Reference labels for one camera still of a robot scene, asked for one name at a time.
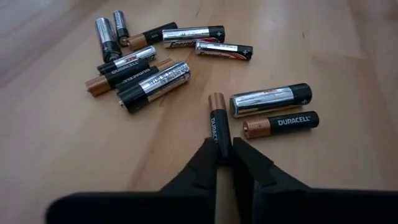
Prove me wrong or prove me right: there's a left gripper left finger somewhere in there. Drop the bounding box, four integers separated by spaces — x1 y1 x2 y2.
45 138 223 224

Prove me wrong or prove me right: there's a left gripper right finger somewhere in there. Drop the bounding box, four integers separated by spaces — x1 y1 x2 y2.
231 138 398 224

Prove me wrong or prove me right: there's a silver black Energizer battery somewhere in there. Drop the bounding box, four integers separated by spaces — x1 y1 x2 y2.
229 82 313 119
112 9 131 47
118 60 192 114
162 25 226 50
195 40 254 62
96 45 157 75
95 17 123 63

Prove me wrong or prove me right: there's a black copper Duracell battery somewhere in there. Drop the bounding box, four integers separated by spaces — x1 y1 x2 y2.
243 110 320 140
208 92 233 159
85 58 150 98
126 21 178 52
114 58 177 93

